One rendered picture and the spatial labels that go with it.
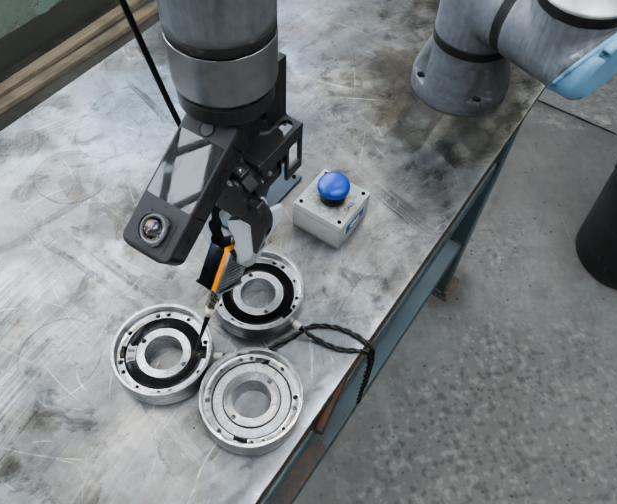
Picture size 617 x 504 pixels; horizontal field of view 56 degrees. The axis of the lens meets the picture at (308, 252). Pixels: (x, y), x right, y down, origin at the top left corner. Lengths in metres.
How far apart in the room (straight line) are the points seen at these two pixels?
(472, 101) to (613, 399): 1.01
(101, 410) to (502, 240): 1.41
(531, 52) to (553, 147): 1.39
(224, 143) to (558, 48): 0.48
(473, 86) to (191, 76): 0.59
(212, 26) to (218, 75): 0.03
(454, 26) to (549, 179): 1.25
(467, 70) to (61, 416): 0.69
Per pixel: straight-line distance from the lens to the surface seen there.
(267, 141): 0.48
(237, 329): 0.65
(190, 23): 0.37
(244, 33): 0.38
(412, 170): 0.84
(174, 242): 0.43
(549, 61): 0.80
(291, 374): 0.63
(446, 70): 0.91
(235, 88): 0.40
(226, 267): 0.56
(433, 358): 1.59
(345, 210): 0.72
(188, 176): 0.43
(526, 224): 1.92
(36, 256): 0.79
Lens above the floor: 1.41
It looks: 56 degrees down
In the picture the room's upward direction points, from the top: 4 degrees clockwise
